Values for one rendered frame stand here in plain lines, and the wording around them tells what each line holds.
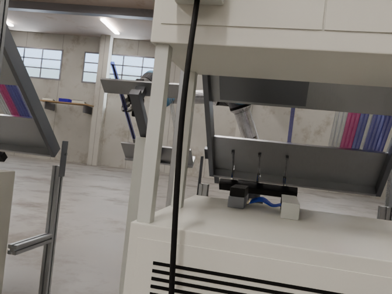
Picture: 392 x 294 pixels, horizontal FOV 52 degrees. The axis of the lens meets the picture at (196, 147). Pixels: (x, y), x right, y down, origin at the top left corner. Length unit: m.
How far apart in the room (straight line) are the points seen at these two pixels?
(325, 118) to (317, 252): 11.26
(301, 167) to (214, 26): 0.97
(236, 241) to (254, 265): 0.06
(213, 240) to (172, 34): 0.43
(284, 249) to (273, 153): 0.87
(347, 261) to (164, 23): 0.59
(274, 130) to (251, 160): 10.13
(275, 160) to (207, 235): 0.90
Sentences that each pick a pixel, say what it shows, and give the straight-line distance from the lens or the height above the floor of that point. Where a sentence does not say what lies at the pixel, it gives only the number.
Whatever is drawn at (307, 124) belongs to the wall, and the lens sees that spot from 11.94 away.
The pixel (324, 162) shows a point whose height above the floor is 0.79.
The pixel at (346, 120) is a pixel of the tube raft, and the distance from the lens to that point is 1.54.
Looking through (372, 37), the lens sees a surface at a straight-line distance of 0.85.
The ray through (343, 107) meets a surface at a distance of 1.49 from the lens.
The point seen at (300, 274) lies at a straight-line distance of 0.83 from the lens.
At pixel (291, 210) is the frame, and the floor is 0.65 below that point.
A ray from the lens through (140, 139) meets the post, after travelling 1.68.
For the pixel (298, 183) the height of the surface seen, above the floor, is 0.69.
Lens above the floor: 0.78
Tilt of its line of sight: level
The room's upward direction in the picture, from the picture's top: 6 degrees clockwise
